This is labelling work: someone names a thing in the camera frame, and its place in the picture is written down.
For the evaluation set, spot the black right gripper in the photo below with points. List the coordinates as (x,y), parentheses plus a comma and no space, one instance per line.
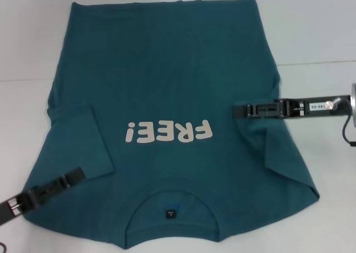
(314,108)

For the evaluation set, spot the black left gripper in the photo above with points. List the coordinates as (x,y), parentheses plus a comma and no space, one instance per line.
(33,198)

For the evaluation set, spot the teal t-shirt with FREE print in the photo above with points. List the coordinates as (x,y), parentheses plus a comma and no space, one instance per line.
(167,69)

